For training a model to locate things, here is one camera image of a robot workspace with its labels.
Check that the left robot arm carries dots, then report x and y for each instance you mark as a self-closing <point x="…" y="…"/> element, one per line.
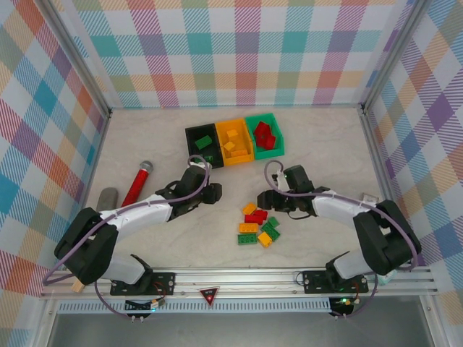
<point x="137" y="213"/>

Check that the black plastic bin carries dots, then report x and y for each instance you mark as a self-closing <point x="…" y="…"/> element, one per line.
<point x="193" y="155"/>

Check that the red toy microphone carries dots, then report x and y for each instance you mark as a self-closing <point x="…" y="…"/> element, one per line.
<point x="135" y="188"/>

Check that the green plastic bin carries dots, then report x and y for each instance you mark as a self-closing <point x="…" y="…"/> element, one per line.
<point x="278" y="148"/>

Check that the yellow plastic bin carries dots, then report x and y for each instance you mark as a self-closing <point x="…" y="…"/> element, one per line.
<point x="244" y="139"/>

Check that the small silver framed card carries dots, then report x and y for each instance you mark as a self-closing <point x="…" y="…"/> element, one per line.
<point x="369" y="198"/>

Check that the grey oblong stone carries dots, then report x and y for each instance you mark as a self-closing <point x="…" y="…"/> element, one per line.
<point x="108" y="199"/>

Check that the red triangle badge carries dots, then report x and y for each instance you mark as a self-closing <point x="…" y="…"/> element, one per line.
<point x="209" y="294"/>

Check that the small controller board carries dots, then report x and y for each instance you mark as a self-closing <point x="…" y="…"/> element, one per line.
<point x="343" y="305"/>
<point x="137" y="306"/>

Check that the teal alarm clock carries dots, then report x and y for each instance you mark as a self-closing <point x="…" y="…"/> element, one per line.
<point x="387" y="279"/>

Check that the small wooden block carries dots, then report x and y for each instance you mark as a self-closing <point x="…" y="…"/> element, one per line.
<point x="77" y="286"/>

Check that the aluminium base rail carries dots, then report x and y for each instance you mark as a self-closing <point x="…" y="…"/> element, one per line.
<point x="253" y="278"/>

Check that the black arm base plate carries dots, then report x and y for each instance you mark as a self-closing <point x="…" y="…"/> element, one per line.
<point x="314" y="282"/>
<point x="164" y="283"/>

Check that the aluminium frame post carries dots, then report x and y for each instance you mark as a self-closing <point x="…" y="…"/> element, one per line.
<point x="81" y="58"/>
<point x="392" y="54"/>

